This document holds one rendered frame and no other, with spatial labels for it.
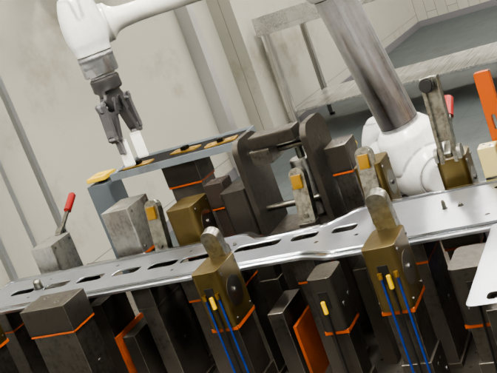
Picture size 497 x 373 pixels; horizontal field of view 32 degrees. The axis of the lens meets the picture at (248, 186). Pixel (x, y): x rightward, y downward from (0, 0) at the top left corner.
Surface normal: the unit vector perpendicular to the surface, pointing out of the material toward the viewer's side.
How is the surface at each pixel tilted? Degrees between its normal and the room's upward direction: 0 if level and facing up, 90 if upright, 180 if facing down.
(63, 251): 90
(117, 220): 90
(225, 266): 90
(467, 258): 0
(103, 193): 90
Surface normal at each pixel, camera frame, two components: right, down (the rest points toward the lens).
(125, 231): -0.37, 0.36
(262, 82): 0.83, -0.18
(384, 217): -0.29, 0.54
